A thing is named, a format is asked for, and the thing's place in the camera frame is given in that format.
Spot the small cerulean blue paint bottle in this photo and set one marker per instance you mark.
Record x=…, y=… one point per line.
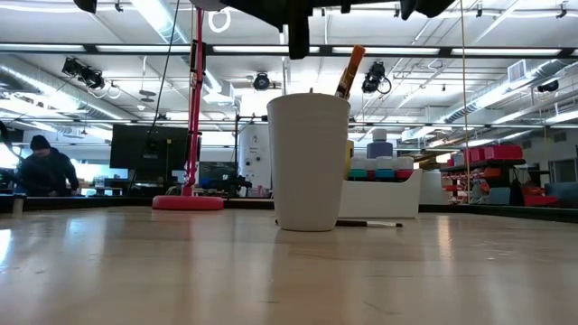
x=385, y=174

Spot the large yellow paint bottle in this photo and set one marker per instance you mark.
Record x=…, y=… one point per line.
x=350, y=158

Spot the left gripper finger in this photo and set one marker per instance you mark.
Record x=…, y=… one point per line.
x=299, y=38

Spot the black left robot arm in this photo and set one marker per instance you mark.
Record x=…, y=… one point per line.
x=86, y=4

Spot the black paintbrush with silver ferrule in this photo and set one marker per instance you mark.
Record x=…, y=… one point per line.
x=352, y=223

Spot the white cup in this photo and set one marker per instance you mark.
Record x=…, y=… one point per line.
x=308, y=162

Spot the shelf with red bins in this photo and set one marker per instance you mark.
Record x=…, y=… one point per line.
x=501, y=152

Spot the red desk lamp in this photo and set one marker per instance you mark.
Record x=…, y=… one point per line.
x=194, y=135

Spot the overhead beam with lights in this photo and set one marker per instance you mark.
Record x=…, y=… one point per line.
x=135, y=49

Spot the black ceiling camera cluster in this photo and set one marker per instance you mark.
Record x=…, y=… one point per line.
x=86, y=77

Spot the white plastic bin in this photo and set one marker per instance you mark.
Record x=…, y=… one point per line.
x=384, y=198

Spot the small dark red paint bottle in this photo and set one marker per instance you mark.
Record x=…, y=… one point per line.
x=371, y=175

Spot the black aluminium table frame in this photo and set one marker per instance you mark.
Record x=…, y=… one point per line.
x=113, y=202

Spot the person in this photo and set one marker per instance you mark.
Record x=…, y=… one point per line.
x=45, y=171

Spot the white cylindrical tank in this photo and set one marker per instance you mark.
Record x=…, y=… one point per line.
x=255, y=153

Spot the black monitor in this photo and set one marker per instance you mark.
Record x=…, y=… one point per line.
x=149, y=144

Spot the black dome camera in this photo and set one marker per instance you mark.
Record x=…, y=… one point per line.
x=548, y=86

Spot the blue sofa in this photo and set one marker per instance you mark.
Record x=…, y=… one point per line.
x=562, y=192

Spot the small white post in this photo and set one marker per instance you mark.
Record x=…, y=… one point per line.
x=18, y=205

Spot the small teal paint bottle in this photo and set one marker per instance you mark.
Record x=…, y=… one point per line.
x=358, y=174

